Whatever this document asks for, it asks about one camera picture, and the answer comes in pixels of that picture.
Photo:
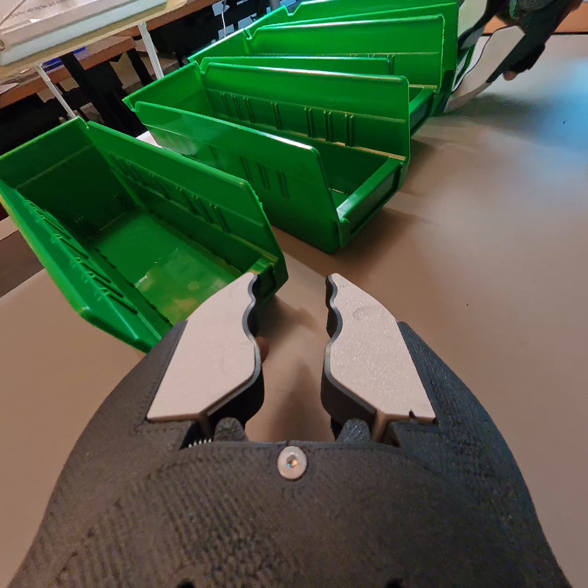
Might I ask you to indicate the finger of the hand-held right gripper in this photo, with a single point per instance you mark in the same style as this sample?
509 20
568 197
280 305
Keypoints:
491 59
473 16

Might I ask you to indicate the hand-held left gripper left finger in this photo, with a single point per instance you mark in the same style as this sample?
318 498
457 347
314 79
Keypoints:
206 367

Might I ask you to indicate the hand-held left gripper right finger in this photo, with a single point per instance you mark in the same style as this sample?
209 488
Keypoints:
376 367

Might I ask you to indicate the green plastic bin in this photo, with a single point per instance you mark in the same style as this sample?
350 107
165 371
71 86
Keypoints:
138 229
344 36
367 8
275 183

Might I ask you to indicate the wood-edged white desk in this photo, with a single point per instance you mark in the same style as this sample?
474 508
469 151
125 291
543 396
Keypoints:
574 25

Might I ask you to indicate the person's right hand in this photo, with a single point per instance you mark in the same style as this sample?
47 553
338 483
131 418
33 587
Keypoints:
509 76

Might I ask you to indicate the person's left hand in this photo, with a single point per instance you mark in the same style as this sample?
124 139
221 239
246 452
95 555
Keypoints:
262 349

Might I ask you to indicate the white stand rod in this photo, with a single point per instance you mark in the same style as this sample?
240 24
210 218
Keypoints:
55 92

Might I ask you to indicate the white stand strut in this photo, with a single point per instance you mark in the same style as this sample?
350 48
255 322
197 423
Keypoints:
150 50

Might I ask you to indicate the white page holder bar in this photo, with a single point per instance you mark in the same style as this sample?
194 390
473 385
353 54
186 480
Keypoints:
69 27

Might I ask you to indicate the printed instruction sheet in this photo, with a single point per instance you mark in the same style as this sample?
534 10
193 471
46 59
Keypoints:
46 7

